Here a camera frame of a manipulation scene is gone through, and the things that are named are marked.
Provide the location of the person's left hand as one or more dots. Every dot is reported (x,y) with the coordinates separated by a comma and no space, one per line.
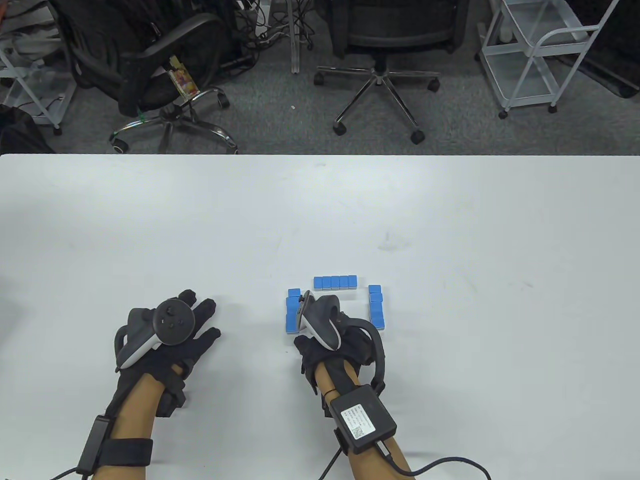
(200,345)

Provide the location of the black chair with chrome base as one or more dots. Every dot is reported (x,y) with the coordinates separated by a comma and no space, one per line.
(150,65)

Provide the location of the white metal rack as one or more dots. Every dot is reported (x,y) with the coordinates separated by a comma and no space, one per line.
(47,107)

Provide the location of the colourful snack packet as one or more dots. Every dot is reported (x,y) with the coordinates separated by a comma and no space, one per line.
(182,80)

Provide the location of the black box with white label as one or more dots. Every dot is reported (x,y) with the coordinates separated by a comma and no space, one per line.
(362,417)

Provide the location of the person's right forearm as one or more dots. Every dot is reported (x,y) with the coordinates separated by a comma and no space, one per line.
(370,462)

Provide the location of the black mesh office chair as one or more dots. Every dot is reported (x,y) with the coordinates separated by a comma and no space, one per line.
(395,30)

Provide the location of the grey crumpled cloth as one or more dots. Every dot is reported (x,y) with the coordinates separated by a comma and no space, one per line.
(22,37)

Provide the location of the person's right hand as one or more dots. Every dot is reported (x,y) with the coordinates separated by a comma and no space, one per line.
(355,345)

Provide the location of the white desk leg post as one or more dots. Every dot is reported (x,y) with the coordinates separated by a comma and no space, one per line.
(296,40)

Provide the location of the white metal cart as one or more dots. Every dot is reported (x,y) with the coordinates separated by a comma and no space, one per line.
(520,82)

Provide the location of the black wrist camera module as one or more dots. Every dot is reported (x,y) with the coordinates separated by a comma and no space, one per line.
(309,380)
(172,397)

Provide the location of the plain black forearm box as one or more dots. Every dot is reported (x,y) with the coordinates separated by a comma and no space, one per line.
(95,445)

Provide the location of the black flat case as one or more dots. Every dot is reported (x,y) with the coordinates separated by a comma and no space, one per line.
(617,65)

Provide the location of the person's left forearm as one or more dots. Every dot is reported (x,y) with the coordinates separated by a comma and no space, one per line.
(140,410)

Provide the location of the black bag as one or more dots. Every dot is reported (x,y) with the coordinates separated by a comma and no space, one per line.
(20,132)

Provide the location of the blue mahjong tile wall row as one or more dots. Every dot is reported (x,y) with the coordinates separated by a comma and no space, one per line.
(291,300)
(376,310)
(335,282)

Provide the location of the grey and white controller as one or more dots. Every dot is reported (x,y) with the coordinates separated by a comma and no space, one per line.
(174,322)
(320,320)

